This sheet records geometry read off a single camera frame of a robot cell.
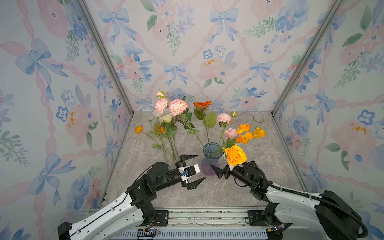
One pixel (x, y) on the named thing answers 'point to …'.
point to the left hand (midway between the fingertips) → (199, 163)
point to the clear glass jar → (258, 118)
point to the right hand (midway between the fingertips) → (217, 157)
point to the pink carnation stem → (231, 135)
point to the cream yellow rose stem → (166, 120)
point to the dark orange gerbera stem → (202, 112)
